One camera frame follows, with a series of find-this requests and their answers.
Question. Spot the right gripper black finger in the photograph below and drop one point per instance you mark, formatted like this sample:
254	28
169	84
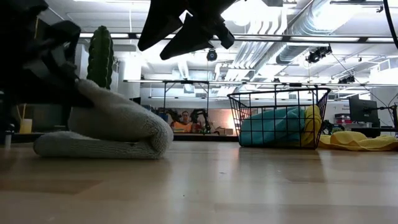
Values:
192	37
158	25

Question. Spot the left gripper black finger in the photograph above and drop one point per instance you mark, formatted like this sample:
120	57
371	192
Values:
56	95
62	31

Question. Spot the grey microfiber towel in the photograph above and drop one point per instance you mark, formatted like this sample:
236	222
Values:
124	124

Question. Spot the yellow microfiber towel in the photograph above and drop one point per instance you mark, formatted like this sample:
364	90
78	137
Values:
312	124
357	140

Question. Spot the black background robot arm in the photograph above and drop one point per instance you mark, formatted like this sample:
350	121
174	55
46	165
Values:
174	116
200	116

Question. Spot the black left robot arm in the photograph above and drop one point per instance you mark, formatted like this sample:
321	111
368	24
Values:
18	7

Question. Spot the round black ceiling device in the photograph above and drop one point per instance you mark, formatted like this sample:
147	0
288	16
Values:
212	55

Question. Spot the yellow cup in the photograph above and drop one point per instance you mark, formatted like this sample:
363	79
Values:
25	126

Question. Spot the green cactus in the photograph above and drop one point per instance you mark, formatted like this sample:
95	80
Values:
100	56

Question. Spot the person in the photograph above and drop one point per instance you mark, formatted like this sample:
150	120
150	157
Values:
185	119

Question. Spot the small cardboard box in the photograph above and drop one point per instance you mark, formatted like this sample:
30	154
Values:
225	131

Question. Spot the linear ceiling light fixture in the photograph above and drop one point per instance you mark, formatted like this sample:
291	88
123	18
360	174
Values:
311	39

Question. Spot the black ceiling spotlight cluster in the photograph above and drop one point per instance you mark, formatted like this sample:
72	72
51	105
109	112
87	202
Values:
317	55
346	80

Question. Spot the black computer monitor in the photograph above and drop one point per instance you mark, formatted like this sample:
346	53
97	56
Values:
362	112

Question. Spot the black background desk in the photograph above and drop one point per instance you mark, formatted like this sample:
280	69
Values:
373	130

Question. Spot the black background station frame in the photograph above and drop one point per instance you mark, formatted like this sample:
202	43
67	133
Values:
164	93

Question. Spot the silver ceiling air duct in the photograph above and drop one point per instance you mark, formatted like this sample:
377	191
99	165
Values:
295	53

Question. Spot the black aluminium table frame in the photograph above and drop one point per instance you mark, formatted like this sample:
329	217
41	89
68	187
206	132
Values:
205	137

